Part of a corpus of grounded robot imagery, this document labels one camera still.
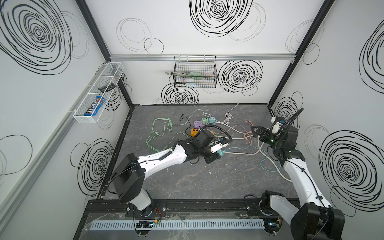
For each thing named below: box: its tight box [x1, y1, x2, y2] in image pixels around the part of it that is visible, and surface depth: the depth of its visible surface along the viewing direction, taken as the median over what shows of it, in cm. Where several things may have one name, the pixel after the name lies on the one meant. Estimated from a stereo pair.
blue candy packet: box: [84, 96, 106, 116], surface depth 72 cm
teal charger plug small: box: [208, 116, 216, 124], surface depth 104 cm
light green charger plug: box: [202, 117, 209, 125], surface depth 104 cm
